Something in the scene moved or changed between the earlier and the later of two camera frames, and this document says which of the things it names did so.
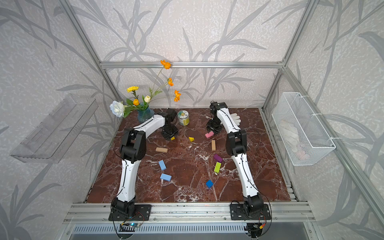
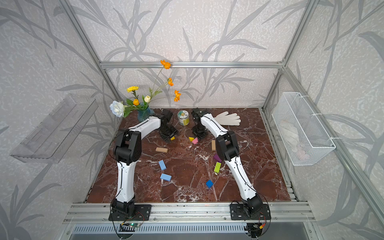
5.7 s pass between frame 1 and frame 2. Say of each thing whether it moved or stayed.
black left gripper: stayed
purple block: stayed
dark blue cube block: stayed
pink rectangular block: moved
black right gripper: moved
